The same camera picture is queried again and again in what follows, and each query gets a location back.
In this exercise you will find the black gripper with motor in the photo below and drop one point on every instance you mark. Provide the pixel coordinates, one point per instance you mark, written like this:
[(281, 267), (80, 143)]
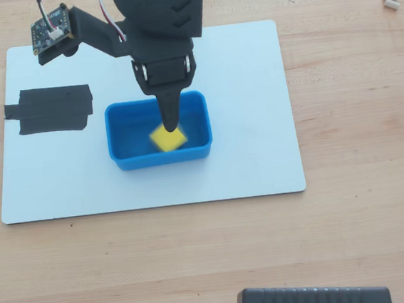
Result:
[(164, 73)]

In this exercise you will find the yellow cube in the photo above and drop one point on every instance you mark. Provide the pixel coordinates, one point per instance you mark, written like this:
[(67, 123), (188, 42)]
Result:
[(170, 142)]

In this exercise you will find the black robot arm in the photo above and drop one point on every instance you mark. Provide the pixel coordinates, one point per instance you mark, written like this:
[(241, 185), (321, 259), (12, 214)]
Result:
[(153, 16)]

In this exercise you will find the blue rectangular bin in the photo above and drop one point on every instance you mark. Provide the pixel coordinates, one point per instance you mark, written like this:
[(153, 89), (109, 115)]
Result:
[(129, 144)]

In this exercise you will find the white rectangular board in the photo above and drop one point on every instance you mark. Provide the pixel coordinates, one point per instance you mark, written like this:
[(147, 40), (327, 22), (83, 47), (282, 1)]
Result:
[(190, 181)]

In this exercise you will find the black tape patch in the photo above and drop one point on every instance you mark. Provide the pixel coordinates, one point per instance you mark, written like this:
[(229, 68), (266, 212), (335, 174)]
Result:
[(54, 108)]

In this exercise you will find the black ribbed device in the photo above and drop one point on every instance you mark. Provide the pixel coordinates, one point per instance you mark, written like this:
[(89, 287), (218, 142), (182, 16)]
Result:
[(309, 300)]

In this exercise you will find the small white dowel pieces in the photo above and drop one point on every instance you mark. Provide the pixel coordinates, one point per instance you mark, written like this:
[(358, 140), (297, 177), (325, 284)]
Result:
[(391, 4)]

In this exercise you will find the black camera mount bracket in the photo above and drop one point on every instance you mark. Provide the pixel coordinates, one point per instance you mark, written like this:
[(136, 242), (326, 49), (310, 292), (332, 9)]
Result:
[(94, 33)]

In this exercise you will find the small camera circuit board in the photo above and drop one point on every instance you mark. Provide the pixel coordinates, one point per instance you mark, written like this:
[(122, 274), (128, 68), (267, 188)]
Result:
[(45, 30)]

